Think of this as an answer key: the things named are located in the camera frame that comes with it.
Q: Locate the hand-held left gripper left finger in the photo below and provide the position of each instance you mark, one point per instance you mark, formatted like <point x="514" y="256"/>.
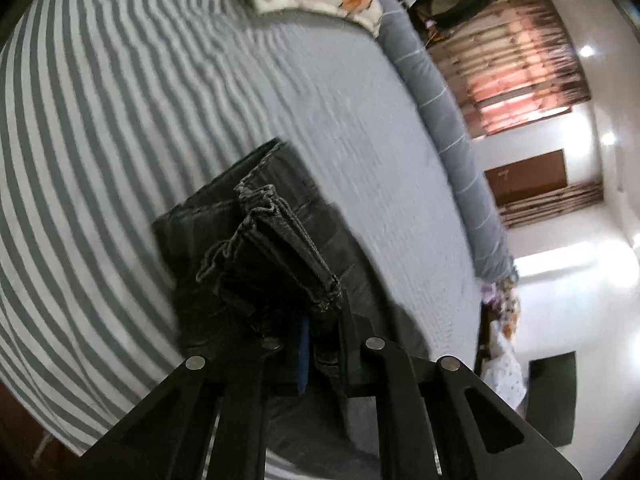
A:
<point x="303" y="360"/>

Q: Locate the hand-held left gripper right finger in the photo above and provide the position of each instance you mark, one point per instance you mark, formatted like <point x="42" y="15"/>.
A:
<point x="356" y="360"/>

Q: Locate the dark grey denim pants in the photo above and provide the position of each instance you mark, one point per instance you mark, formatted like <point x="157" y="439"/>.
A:
<point x="260" y="240"/>

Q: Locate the white patterned cloth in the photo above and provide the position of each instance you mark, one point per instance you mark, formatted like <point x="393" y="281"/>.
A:
<point x="505" y="370"/>

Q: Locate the dark floor mat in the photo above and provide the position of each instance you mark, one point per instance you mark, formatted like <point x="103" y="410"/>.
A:
<point x="552" y="400"/>

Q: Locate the grey rolled blanket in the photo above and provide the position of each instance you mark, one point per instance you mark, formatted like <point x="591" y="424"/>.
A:
<point x="445" y="125"/>

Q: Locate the brown wooden door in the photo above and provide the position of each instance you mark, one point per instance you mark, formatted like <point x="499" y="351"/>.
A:
<point x="527" y="175"/>

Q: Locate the grey white striped bed sheet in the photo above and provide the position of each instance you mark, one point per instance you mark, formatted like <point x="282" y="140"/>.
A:
<point x="125" y="125"/>

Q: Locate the patterned window curtain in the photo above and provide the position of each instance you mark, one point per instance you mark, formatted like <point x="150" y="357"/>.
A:
<point x="515" y="65"/>

